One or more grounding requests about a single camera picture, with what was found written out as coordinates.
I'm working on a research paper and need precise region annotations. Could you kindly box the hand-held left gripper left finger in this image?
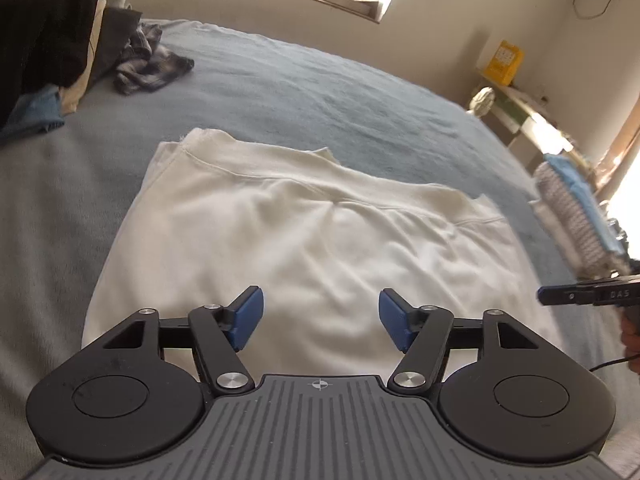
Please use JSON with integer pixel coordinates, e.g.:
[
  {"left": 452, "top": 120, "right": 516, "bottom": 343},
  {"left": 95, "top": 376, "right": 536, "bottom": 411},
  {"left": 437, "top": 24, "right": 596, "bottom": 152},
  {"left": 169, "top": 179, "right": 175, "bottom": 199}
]
[{"left": 82, "top": 286, "right": 264, "bottom": 395}]

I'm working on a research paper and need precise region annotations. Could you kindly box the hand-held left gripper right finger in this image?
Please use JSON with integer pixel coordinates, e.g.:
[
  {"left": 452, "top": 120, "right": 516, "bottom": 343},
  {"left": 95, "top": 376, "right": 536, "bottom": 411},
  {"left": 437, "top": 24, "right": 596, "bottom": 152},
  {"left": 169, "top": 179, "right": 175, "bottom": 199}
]
[{"left": 378, "top": 287, "right": 558, "bottom": 395}]

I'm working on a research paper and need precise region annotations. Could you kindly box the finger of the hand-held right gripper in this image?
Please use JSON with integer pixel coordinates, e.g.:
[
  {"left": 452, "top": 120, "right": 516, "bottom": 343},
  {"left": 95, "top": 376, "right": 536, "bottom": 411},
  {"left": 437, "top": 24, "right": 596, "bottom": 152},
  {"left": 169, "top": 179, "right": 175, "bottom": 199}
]
[{"left": 537, "top": 281, "right": 599, "bottom": 307}]

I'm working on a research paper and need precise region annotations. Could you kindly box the white sweatshirt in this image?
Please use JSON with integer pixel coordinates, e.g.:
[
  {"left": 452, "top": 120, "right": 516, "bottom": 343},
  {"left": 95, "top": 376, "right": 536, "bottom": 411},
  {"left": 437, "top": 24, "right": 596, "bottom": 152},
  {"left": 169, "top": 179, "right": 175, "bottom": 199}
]
[{"left": 82, "top": 127, "right": 568, "bottom": 378}]

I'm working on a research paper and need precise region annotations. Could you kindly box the person's right hand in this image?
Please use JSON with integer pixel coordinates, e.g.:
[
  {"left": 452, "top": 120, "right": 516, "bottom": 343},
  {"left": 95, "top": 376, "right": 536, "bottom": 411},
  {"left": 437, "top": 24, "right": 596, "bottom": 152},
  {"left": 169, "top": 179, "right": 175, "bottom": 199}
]
[{"left": 619, "top": 304, "right": 640, "bottom": 376}]

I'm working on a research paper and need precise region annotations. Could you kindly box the white folded garment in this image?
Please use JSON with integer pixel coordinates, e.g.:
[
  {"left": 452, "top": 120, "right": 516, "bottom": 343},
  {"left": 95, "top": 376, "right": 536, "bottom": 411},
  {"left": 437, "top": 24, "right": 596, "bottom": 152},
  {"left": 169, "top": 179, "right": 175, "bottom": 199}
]
[{"left": 529, "top": 199, "right": 583, "bottom": 272}]

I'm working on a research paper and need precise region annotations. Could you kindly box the light blue folded shirt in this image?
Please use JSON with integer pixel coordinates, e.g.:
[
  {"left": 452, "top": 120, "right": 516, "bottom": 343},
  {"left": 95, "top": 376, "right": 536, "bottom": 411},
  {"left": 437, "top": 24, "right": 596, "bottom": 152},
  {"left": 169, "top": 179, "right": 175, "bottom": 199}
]
[{"left": 544, "top": 154, "right": 627, "bottom": 255}]

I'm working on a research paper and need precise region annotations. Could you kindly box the cream desk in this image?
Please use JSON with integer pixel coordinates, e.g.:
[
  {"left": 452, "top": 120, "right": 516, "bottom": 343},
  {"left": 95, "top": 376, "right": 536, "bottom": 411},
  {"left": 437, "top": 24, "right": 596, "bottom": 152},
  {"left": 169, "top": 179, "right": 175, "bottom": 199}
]
[{"left": 470, "top": 71, "right": 601, "bottom": 196}]

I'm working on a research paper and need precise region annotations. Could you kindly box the carved bedpost finial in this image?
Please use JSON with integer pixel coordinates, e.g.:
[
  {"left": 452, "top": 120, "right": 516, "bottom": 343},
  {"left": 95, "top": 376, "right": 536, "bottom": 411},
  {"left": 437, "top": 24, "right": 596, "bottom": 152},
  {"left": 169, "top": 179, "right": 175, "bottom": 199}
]
[{"left": 469, "top": 87, "right": 497, "bottom": 117}]

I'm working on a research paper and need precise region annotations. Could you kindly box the grey bed blanket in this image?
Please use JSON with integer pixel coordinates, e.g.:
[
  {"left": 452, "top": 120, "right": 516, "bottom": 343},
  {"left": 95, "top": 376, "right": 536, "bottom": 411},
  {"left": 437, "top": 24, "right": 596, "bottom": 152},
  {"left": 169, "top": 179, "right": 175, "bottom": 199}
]
[{"left": 0, "top": 19, "right": 636, "bottom": 480}]

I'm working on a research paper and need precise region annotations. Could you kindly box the yellow box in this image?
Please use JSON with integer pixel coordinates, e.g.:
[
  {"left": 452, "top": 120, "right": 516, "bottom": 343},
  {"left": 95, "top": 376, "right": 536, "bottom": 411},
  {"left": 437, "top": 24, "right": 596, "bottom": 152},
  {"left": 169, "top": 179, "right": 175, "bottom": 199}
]
[{"left": 486, "top": 40, "right": 526, "bottom": 86}]

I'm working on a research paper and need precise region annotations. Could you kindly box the plaid shirt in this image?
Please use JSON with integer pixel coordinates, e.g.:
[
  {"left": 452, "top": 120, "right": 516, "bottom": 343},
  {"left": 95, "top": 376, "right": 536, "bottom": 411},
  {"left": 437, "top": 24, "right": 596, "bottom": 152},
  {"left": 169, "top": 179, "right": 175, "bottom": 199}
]
[{"left": 113, "top": 22, "right": 196, "bottom": 96}]

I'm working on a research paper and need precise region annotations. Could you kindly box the beige cloth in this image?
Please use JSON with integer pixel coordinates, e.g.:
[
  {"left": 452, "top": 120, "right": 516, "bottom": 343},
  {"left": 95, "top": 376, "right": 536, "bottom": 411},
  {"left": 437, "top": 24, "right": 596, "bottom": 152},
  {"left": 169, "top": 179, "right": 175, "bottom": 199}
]
[{"left": 59, "top": 0, "right": 107, "bottom": 115}]

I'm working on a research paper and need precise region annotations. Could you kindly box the dark grey cloth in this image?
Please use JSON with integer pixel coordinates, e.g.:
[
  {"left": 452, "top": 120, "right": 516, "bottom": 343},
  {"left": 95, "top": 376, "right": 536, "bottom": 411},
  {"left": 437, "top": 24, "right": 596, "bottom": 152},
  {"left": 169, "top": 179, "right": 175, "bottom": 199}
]
[{"left": 89, "top": 6, "right": 144, "bottom": 88}]

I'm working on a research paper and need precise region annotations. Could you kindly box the black cloth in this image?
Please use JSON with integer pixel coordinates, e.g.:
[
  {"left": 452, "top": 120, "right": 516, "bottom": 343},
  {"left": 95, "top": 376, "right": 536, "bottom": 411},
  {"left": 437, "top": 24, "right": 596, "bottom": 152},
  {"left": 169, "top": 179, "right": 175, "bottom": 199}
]
[{"left": 0, "top": 0, "right": 104, "bottom": 128}]

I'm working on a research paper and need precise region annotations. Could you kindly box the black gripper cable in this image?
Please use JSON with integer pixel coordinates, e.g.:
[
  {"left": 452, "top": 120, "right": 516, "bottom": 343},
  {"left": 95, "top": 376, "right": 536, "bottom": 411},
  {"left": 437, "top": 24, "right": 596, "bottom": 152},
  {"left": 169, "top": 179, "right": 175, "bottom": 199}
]
[{"left": 589, "top": 356, "right": 628, "bottom": 372}]

